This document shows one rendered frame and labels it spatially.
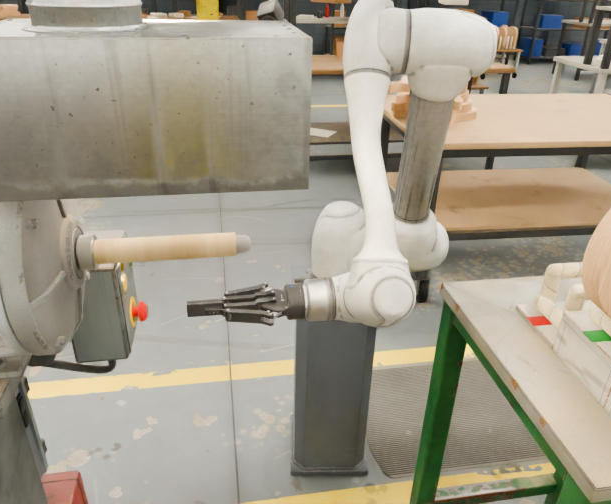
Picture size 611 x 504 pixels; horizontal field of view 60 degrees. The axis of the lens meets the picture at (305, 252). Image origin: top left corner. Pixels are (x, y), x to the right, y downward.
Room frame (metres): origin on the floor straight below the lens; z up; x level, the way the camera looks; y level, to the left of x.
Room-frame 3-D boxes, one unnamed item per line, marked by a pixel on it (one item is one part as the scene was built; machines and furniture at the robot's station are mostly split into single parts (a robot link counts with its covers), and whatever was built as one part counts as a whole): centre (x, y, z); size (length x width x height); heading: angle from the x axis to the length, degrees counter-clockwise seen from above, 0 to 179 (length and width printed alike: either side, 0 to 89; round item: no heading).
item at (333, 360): (1.44, -0.10, 0.35); 0.28 x 0.28 x 0.70; 2
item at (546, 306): (0.93, -0.52, 0.96); 0.11 x 0.03 x 0.03; 10
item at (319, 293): (0.94, -0.03, 0.97); 0.09 x 0.06 x 0.09; 10
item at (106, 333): (0.83, 0.45, 0.99); 0.24 x 0.21 x 0.26; 100
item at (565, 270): (0.98, -0.60, 1.04); 0.20 x 0.03 x 0.03; 99
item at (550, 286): (0.97, -0.52, 0.99); 0.03 x 0.03 x 0.09
